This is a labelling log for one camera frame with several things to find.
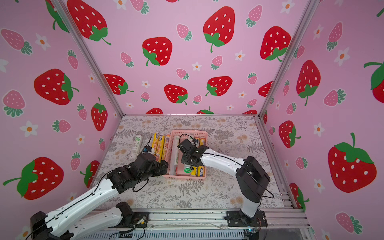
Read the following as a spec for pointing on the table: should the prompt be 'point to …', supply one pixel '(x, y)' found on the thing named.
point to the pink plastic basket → (177, 168)
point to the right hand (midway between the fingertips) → (190, 155)
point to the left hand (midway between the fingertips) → (164, 164)
